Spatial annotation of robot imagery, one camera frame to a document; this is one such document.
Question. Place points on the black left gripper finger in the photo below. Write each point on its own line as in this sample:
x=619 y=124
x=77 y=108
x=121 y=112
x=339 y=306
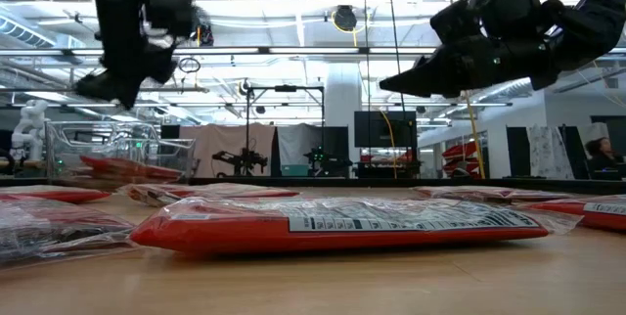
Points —
x=122 y=85
x=159 y=65

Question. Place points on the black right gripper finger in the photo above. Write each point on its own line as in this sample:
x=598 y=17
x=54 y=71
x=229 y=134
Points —
x=430 y=77

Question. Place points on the red popcorn bag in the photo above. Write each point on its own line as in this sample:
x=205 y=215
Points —
x=220 y=237
x=132 y=170
x=489 y=193
x=58 y=196
x=601 y=219
x=220 y=192
x=49 y=232

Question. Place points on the black background robot arm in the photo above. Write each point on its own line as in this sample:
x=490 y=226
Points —
x=242 y=161
x=323 y=158

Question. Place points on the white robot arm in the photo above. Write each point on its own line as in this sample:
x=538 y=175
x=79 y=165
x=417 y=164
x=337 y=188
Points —
x=31 y=129

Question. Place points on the black monitor screen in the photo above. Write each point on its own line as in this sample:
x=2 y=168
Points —
x=611 y=126
x=376 y=129

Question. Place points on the red storage bin shelf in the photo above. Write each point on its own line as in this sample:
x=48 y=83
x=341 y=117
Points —
x=457 y=151

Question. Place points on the clear plastic basket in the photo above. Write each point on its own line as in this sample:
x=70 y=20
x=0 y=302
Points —
x=63 y=148

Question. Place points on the small black ceiling reel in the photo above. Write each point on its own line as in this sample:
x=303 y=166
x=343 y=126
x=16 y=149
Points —
x=244 y=86

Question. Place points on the white square pillar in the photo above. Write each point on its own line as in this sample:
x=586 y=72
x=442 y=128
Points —
x=342 y=95

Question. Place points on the black partition panel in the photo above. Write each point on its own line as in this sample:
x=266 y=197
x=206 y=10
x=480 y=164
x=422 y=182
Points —
x=569 y=153
x=518 y=151

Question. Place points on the pink fabric curtain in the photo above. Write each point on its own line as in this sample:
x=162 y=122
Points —
x=215 y=151

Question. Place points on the white patterned cloth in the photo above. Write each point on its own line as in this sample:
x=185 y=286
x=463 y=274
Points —
x=548 y=151

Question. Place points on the black fabric curtain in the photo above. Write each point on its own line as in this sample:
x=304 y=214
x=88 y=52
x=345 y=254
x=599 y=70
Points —
x=341 y=136

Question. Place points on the person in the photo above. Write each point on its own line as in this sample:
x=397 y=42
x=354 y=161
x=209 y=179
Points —
x=604 y=151

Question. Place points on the grey fabric curtain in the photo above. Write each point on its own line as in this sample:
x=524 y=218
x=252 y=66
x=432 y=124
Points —
x=298 y=139

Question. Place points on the teal box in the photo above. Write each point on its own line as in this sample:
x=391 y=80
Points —
x=295 y=170

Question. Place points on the black camera stand frame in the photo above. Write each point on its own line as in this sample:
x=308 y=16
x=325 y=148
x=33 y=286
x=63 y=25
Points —
x=248 y=124

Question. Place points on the horizontal metal frame bar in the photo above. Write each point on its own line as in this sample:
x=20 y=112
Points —
x=313 y=51

